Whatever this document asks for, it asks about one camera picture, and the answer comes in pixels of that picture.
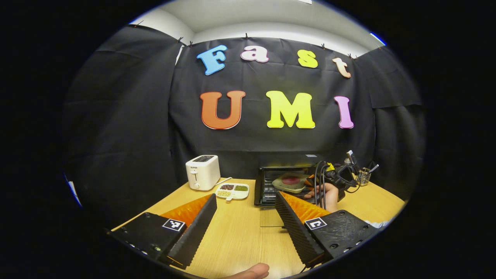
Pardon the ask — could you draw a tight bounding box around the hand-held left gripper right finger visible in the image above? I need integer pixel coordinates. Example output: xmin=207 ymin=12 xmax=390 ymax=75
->
xmin=274 ymin=190 xmax=380 ymax=269

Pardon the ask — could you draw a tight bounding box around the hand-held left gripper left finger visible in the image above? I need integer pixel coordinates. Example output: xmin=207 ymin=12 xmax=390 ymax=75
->
xmin=105 ymin=193 xmax=218 ymax=270

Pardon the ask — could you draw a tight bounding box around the cream square plate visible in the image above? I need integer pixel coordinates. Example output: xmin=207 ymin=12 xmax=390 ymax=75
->
xmin=271 ymin=172 xmax=310 ymax=194

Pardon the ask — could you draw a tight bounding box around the black electric oven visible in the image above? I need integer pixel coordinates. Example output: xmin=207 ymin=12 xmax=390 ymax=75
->
xmin=254 ymin=154 xmax=324 ymax=228

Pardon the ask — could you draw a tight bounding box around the metal mesh holder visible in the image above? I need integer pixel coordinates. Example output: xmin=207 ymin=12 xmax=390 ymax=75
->
xmin=357 ymin=165 xmax=379 ymax=186

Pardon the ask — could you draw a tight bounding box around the white divided dish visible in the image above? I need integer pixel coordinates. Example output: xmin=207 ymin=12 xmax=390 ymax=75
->
xmin=215 ymin=183 xmax=250 ymax=202

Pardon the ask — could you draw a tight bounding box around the white toaster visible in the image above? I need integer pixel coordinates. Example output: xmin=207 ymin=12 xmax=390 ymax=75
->
xmin=185 ymin=155 xmax=221 ymax=191

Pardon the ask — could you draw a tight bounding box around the black backdrop cloth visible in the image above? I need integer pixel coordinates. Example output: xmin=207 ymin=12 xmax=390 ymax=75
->
xmin=62 ymin=24 xmax=427 ymax=229

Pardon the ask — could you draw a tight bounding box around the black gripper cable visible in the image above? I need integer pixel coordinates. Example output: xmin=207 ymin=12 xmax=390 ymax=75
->
xmin=314 ymin=162 xmax=327 ymax=210

